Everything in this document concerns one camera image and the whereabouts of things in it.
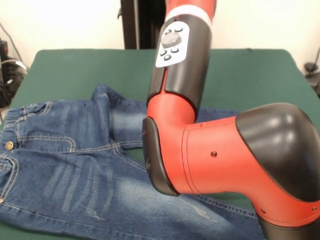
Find blue denim jeans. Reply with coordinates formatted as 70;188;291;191
0;82;267;240

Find dark green table cloth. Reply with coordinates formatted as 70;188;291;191
0;48;320;240

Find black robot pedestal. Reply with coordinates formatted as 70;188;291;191
116;0;167;50

